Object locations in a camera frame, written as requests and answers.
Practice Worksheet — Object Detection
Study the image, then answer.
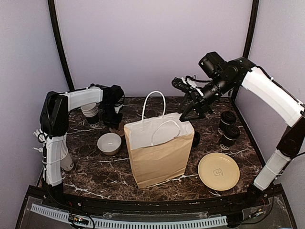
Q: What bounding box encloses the black coffee cup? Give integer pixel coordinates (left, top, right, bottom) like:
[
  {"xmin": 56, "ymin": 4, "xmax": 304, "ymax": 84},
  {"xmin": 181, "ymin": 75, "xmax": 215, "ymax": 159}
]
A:
[
  {"xmin": 218, "ymin": 119, "xmax": 236, "ymax": 135},
  {"xmin": 220, "ymin": 135, "xmax": 238, "ymax": 150}
]

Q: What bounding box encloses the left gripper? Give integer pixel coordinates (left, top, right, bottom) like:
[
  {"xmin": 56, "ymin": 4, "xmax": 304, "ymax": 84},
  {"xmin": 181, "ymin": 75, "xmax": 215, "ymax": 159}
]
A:
[{"xmin": 100, "ymin": 102, "xmax": 123, "ymax": 129}]

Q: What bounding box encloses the black front rail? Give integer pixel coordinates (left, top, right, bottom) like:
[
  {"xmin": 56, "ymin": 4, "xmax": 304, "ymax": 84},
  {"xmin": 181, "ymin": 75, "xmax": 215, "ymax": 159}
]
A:
[{"xmin": 28, "ymin": 185, "xmax": 282, "ymax": 217}]

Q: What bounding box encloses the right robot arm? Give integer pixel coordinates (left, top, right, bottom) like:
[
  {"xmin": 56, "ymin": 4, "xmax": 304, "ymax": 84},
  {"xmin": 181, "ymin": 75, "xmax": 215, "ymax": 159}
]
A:
[{"xmin": 172, "ymin": 52, "xmax": 305, "ymax": 207}]

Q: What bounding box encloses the black frame post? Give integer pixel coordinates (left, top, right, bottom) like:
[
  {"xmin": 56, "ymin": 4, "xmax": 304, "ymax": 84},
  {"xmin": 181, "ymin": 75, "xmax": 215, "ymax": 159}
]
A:
[
  {"xmin": 243, "ymin": 0, "xmax": 259, "ymax": 59},
  {"xmin": 47, "ymin": 0, "xmax": 75, "ymax": 91}
]

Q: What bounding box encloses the stack of paper cups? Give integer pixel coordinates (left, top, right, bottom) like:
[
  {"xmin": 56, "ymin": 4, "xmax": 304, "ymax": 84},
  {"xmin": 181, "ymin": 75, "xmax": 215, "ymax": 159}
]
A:
[{"xmin": 81, "ymin": 103, "xmax": 100, "ymax": 128}]

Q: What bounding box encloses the yellow plate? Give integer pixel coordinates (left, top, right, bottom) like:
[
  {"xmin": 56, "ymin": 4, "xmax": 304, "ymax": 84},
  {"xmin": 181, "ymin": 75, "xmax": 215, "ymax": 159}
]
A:
[{"xmin": 198, "ymin": 153, "xmax": 240, "ymax": 191}]

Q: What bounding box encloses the right black frame post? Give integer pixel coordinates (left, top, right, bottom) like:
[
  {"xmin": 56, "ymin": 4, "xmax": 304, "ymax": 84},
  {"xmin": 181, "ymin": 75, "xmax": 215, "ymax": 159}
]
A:
[{"xmin": 243, "ymin": 0, "xmax": 259, "ymax": 59}]

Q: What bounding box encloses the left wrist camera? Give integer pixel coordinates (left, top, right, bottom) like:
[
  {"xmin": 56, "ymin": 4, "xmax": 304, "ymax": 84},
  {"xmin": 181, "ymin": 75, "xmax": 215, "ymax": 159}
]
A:
[{"xmin": 114, "ymin": 104, "xmax": 123, "ymax": 114}]

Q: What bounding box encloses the brown paper bag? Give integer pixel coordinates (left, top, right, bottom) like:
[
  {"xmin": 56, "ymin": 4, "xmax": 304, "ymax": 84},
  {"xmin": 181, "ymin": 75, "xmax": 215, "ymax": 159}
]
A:
[{"xmin": 123, "ymin": 90, "xmax": 195, "ymax": 189}]

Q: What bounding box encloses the white ceramic bowl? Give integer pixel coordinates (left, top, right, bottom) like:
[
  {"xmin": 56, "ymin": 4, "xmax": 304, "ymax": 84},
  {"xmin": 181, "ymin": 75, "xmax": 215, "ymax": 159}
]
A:
[{"xmin": 97, "ymin": 133, "xmax": 122, "ymax": 156}]

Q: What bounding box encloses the white cable duct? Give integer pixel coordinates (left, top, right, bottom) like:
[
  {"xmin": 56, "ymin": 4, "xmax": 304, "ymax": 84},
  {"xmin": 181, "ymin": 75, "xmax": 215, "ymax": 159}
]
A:
[{"xmin": 30, "ymin": 204, "xmax": 228, "ymax": 229}]

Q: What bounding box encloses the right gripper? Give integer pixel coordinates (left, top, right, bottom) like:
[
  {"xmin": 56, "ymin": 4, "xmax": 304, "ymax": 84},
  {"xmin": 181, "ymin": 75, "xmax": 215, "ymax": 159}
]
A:
[{"xmin": 177, "ymin": 74, "xmax": 235, "ymax": 121}]

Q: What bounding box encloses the cup of wrapped straws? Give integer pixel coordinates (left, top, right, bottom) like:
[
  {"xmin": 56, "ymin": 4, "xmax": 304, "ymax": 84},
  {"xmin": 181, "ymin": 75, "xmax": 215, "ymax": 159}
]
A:
[{"xmin": 33, "ymin": 129, "xmax": 74, "ymax": 171}]

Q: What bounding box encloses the cardboard cup carrier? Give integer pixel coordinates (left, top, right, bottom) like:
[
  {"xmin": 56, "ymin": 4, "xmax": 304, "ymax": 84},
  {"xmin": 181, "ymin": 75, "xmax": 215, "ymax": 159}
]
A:
[{"xmin": 109, "ymin": 128, "xmax": 124, "ymax": 137}]

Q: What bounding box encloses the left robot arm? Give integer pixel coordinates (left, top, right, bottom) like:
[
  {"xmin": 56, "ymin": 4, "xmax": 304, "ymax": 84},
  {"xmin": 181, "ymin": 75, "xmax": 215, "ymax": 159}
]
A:
[{"xmin": 35, "ymin": 84, "xmax": 125, "ymax": 187}]

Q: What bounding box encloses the stack of black lids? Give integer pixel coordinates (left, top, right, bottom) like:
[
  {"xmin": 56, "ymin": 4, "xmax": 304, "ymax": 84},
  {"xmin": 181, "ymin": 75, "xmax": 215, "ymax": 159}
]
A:
[{"xmin": 192, "ymin": 131, "xmax": 201, "ymax": 147}]

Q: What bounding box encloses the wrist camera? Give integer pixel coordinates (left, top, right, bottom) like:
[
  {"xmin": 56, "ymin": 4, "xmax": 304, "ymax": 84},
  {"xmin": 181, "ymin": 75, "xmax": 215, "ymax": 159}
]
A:
[
  {"xmin": 114, "ymin": 104, "xmax": 123, "ymax": 114},
  {"xmin": 172, "ymin": 76, "xmax": 203, "ymax": 96}
]

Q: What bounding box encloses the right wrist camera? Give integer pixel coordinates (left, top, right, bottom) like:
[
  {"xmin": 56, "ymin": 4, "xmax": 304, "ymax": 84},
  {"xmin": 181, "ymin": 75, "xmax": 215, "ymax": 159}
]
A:
[{"xmin": 172, "ymin": 76, "xmax": 203, "ymax": 96}]

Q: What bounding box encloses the left black frame post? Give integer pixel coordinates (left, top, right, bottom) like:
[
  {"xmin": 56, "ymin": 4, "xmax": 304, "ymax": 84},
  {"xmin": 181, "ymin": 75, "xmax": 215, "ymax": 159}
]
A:
[{"xmin": 47, "ymin": 0, "xmax": 75, "ymax": 91}]

